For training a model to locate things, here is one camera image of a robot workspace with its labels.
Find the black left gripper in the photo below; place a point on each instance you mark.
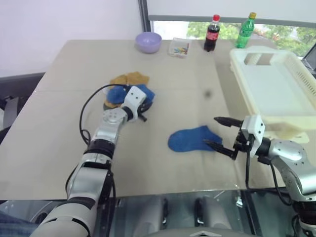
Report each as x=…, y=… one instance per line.
x=140, y=109

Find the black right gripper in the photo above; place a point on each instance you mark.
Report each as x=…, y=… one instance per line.
x=240, y=145

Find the blue sock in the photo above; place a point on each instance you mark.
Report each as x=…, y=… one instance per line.
x=193, y=139
x=149, y=92
x=116, y=95

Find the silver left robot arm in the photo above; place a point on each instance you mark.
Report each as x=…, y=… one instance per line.
x=106, y=133

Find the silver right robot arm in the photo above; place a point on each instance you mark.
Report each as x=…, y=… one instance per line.
x=288, y=150

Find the bunched blue sock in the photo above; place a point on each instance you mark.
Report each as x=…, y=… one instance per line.
x=149, y=92

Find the flat blue sock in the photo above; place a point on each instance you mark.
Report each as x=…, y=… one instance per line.
x=193, y=139

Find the tan sock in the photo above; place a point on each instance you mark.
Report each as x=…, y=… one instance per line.
x=119, y=79
x=138, y=77
x=110, y=105

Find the white plastic basket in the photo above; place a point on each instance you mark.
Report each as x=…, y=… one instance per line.
x=271, y=84

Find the purple plastic bowl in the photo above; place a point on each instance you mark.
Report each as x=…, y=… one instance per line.
x=148, y=42

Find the clear plastic box with clips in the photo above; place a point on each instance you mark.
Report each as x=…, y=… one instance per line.
x=179, y=47

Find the grey robot torso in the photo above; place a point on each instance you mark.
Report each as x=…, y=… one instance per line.
x=200, y=233

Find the cola bottle with red cap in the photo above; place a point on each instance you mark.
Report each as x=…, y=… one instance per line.
x=211, y=33

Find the green bottle with yellow cap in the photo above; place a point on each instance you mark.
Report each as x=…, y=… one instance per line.
x=245, y=30

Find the dark laptop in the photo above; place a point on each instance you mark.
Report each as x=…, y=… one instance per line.
x=309, y=59

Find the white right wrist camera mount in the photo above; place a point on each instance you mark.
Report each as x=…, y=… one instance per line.
x=256, y=130

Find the grey window frame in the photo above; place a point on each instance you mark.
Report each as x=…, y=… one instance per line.
x=144, y=19

